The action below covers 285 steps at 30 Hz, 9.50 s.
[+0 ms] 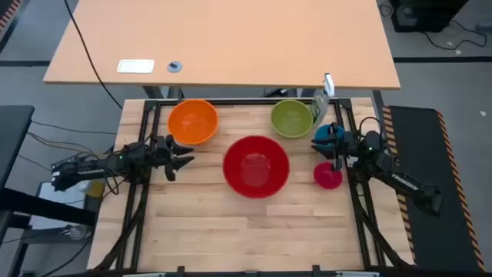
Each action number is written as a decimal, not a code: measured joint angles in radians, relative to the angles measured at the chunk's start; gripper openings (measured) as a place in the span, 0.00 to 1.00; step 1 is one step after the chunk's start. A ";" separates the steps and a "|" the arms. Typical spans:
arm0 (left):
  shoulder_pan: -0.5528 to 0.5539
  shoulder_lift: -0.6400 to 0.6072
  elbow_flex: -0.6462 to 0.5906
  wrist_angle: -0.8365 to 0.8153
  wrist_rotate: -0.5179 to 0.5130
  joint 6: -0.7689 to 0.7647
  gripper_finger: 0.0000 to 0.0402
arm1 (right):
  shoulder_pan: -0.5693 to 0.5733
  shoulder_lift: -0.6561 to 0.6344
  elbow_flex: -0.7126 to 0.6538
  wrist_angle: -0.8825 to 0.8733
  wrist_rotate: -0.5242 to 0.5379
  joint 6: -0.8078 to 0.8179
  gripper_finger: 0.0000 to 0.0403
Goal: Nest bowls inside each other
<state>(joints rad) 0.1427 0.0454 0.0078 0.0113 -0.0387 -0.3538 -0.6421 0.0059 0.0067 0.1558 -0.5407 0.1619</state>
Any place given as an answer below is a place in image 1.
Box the green bowl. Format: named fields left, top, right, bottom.
left=270, top=98, right=314, bottom=139

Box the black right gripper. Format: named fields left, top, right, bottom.
left=310, top=122, right=361, bottom=172

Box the large red bowl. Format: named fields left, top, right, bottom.
left=222, top=135, right=291, bottom=199

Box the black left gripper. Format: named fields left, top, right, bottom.
left=151, top=134, right=196, bottom=182

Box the yellow round object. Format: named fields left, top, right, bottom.
left=85, top=179, right=106, bottom=199

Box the orange bowl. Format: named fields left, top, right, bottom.
left=167, top=98, right=220, bottom=146

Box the white flat card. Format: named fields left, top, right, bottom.
left=116, top=58, right=155, bottom=75

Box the small blue bowl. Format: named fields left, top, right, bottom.
left=313, top=123, right=346, bottom=149

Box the black hazard-striped floor mat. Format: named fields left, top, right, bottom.
left=381, top=105, right=487, bottom=273

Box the thin black cable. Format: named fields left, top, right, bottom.
left=30, top=120, right=118, bottom=136

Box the black metal table frame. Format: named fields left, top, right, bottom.
left=91, top=97, right=417, bottom=277

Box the smallest pink bowl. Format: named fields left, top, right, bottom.
left=313, top=161, right=344, bottom=190

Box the clear spray bottle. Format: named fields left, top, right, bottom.
left=309, top=72, right=336, bottom=126

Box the black floor cable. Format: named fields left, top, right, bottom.
left=421, top=18, right=489, bottom=52

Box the beige desk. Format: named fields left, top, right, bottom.
left=42, top=0, right=401, bottom=92

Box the black equipment box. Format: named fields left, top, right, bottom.
left=389, top=0, right=470, bottom=34

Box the long black cable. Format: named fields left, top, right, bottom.
left=63, top=0, right=124, bottom=111

